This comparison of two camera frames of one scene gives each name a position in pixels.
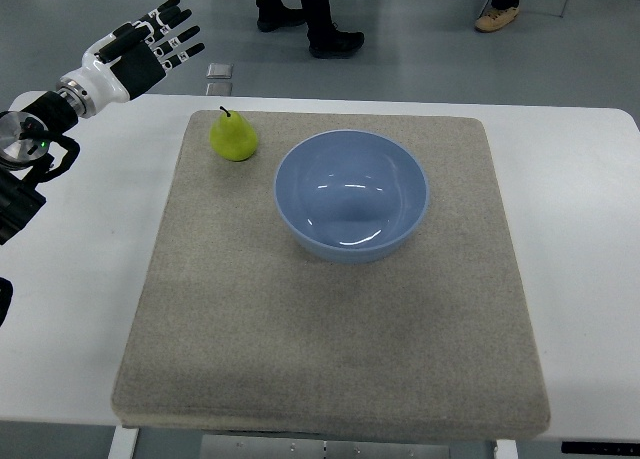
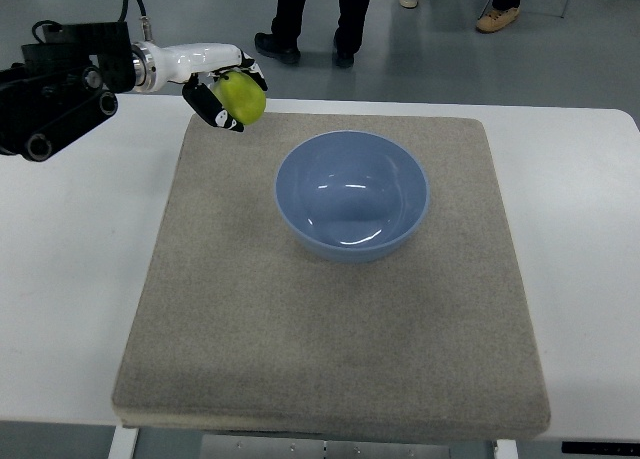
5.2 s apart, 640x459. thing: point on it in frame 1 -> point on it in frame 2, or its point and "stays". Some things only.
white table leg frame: x=123 y=443 stays
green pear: x=232 y=138 -> x=241 y=97
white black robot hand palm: x=123 y=78 -> x=155 y=66
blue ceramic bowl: x=351 y=196 stays
